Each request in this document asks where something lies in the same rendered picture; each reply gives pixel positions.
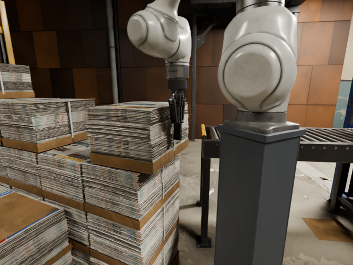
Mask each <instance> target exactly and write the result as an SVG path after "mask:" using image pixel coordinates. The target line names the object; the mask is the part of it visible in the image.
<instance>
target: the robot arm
mask: <svg viewBox="0 0 353 265"><path fill-rule="evenodd" d="M179 2H180V0H155V1H154V2H153V3H151V4H148V5H147V7H146V8H145V9H144V10H143V11H138V12H136V13H135V14H133V15H132V16H131V17H130V19H129V21H128V25H127V33H128V37H129V39H130V41H131V43H132V44H133V46H135V47H136V48H137V49H139V50H141V51H142V52H144V53H145V54H147V55H150V56H153V57H157V58H163V59H165V71H166V78H167V79H169V80H168V90H171V98H168V103H169V108H170V117H171V123H172V124H173V127H174V140H181V139H182V123H184V122H183V121H184V110H185V102H186V97H184V93H183V90H187V80H185V79H188V78H189V66H190V65H189V61H190V57H191V31H190V27H189V23H188V21H187V20H186V19H185V18H184V17H181V16H178V14H177V12H178V5H179ZM296 61H297V19H296V17H295V16H294V15H293V14H292V13H291V12H290V11H289V10H288V9H287V8H286V7H284V0H236V16H235V17H234V18H233V19H232V20H231V22H230V23H229V24H228V26H227V28H226V29H225V32H224V40H223V49H222V56H221V60H220V63H219V67H218V73H217V76H218V82H219V86H220V89H221V91H222V93H223V95H224V96H225V98H226V99H227V100H228V101H229V102H230V103H232V104H233V105H234V106H236V107H237V115H236V118H235V119H230V120H225V121H223V125H224V126H231V127H236V128H240V129H245V130H250V131H254V132H257V133H260V134H271V133H275V132H279V131H285V130H291V129H299V127H300V124H296V123H292V122H290V121H287V120H286V116H287V106H288V102H289V97H290V91H291V89H292V88H293V85H294V83H295V80H296V74H297V66H296Z"/></svg>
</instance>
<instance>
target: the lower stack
mask: <svg viewBox="0 0 353 265"><path fill-rule="evenodd" d="M13 192H15V191H13V190H11V189H9V188H6V187H3V186H0V198H1V197H3V196H6V195H9V194H11V193H13ZM16 193H18V194H20V195H23V196H26V197H29V198H32V199H34V200H37V201H40V202H43V203H45V204H47V205H50V206H53V207H56V208H58V209H56V210H55V211H53V212H51V213H49V214H48V215H46V216H44V217H42V218H41V219H39V220H37V221H35V222H34V223H32V224H31V225H29V226H27V227H25V228H23V229H22V230H20V231H18V232H16V233H15V234H13V235H11V236H9V237H8V238H6V239H4V240H2V241H1V242H0V265H43V264H44V263H46V262H47V261H48V260H50V259H51V258H53V257H54V256H55V255H56V254H58V253H59V252H60V251H62V249H64V248H65V247H67V246H68V245H69V242H68V241H69V239H68V238H69V236H68V234H69V233H68V231H67V230H68V226H67V219H66V218H65V212H64V211H65V210H64V209H63V208H60V207H58V206H55V205H53V204H50V203H47V202H44V201H41V199H40V198H38V199H39V200H38V199H35V198H34V197H31V196H29V195H26V194H23V193H20V192H16ZM71 257H72V256H71V251H68V252H67V253H66V254H65V255H64V256H62V257H61V258H60V259H59V260H57V261H56V262H55V263H54V264H52V265H72V258H71Z"/></svg>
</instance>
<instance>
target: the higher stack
mask: <svg viewBox="0 0 353 265"><path fill-rule="evenodd" d="M29 76H30V68H29V66H25V65H15V64H0V92H3V94H5V93H4V92H13V91H33V90H32V82H31V79H30V78H31V77H29Z"/></svg>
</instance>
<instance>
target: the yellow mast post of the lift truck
mask: <svg viewBox="0 0 353 265"><path fill-rule="evenodd" d="M0 26H2V28H3V35H2V34H0V64H15V60H14V53H13V48H12V41H11V36H10V32H9V25H8V20H7V14H6V7H5V2H4V1H1V0H0Z"/></svg>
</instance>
